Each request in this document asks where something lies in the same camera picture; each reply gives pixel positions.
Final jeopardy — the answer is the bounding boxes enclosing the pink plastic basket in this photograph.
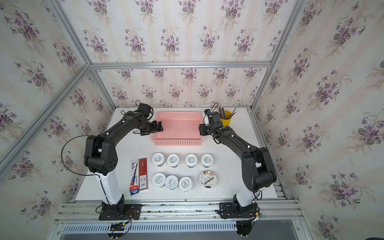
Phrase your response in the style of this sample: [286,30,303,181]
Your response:
[151,112,203,146]

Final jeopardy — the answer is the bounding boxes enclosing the yogurt bottle row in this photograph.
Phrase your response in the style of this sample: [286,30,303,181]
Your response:
[179,177,193,192]
[167,154,180,168]
[201,154,214,168]
[152,153,165,167]
[185,154,198,168]
[153,173,167,188]
[165,175,179,190]

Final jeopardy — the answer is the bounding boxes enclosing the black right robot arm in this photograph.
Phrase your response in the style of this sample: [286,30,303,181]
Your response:
[199,124,277,208]

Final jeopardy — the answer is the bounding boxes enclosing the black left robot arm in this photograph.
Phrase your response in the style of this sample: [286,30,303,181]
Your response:
[84,104,164,208]

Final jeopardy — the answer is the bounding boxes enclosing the wide Chobani yogurt cup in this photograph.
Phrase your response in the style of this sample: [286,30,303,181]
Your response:
[200,171,217,189]

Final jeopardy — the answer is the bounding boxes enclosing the yellow pencil cup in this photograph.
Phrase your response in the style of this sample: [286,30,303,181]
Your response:
[220,110,232,127]

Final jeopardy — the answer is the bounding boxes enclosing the pencils in cup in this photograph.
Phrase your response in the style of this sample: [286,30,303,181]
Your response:
[217,105,237,120]

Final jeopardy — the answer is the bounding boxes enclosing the red pencil box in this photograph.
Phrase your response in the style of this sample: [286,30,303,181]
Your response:
[139,158,148,192]

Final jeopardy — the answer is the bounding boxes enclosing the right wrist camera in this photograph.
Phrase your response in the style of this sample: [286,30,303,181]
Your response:
[203,109,223,128]

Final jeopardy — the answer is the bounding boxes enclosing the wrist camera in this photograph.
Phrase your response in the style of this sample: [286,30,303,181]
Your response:
[203,109,223,128]
[137,103,154,120]

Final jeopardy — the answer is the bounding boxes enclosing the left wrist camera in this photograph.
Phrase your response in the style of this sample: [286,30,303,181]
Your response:
[137,103,154,120]

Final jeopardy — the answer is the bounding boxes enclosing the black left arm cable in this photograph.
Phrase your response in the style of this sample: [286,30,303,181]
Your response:
[60,134,104,199]

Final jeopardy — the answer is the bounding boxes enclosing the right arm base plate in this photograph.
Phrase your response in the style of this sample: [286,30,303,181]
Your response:
[218,202,260,219]

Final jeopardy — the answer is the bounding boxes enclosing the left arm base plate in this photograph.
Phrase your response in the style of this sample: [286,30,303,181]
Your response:
[99,202,143,221]

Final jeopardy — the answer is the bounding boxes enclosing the aluminium mounting rail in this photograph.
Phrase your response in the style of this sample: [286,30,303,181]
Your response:
[54,199,304,224]

